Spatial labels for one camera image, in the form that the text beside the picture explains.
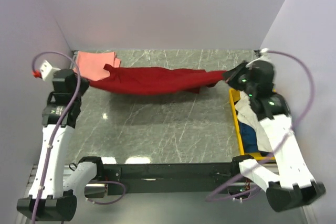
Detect white t shirt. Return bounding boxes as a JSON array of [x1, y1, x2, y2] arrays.
[[234, 91, 276, 153]]

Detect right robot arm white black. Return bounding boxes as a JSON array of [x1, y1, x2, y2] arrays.
[[223, 60, 326, 212]]

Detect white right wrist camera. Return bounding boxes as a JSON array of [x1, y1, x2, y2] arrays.
[[258, 48, 271, 62]]

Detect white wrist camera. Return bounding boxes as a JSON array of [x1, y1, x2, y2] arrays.
[[258, 48, 271, 62], [33, 60, 60, 82]]

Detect blue t shirt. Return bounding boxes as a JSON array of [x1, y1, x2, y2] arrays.
[[238, 121, 272, 156]]

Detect yellow plastic bin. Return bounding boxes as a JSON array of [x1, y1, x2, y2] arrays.
[[229, 88, 265, 161]]

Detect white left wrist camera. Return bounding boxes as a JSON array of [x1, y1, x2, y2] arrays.
[[33, 60, 60, 82]]

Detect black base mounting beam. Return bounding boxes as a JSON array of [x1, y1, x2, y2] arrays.
[[90, 163, 238, 194]]

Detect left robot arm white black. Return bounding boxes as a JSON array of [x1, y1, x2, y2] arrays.
[[17, 69, 105, 222]]

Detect folded pink t shirt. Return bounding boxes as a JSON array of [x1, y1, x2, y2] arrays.
[[76, 51, 121, 81]]

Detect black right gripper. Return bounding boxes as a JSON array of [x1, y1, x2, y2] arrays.
[[222, 60, 257, 97]]

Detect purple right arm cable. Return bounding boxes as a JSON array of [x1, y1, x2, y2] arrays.
[[205, 49, 315, 203]]

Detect red t shirt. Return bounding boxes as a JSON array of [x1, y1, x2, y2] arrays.
[[90, 64, 225, 95]]

